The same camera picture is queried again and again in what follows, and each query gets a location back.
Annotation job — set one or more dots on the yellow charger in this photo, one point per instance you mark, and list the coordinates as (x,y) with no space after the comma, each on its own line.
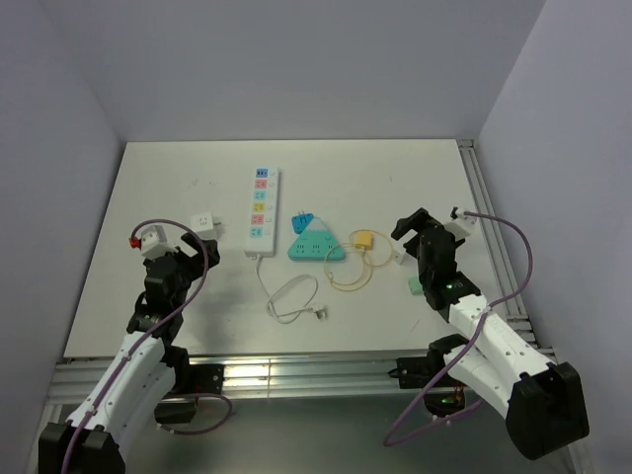
(363,239)

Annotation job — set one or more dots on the teal triangular socket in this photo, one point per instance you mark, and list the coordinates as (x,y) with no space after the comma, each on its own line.
(316,243)

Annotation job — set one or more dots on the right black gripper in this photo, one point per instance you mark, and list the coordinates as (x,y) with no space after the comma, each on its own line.
(417,221)

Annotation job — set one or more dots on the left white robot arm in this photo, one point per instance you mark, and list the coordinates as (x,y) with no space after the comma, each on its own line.
(97,436)

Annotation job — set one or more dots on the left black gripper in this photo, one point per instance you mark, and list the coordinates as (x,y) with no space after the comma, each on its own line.
(197,262)

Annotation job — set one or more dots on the aluminium front rail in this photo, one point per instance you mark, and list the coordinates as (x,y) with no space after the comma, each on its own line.
(259,376)

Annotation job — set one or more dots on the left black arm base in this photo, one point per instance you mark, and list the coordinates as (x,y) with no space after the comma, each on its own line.
(180,405)

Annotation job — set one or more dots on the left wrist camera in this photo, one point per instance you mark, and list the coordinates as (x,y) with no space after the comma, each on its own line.
(152,243)

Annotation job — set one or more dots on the blue plug adapter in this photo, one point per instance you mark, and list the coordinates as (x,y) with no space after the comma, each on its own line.
(300,221)

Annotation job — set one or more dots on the green charger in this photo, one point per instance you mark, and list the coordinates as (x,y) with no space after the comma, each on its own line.
(414,286)

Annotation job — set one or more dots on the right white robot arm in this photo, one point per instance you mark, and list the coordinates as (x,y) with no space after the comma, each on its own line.
(485,360)

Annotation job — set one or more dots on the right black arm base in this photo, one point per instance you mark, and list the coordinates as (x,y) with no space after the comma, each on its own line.
(446,398)

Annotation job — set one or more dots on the white charger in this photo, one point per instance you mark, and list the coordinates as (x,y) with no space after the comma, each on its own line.
(400,257)

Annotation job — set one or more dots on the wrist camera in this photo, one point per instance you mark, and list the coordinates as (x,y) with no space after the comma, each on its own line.
(152,243)
(461,225)

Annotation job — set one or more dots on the white colourful power strip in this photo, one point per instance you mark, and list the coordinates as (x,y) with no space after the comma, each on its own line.
(261,234)

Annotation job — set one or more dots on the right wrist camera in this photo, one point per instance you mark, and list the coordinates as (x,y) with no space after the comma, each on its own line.
(461,225)

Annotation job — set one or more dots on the white cube socket adapter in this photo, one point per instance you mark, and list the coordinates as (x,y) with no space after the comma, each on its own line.
(208,226)

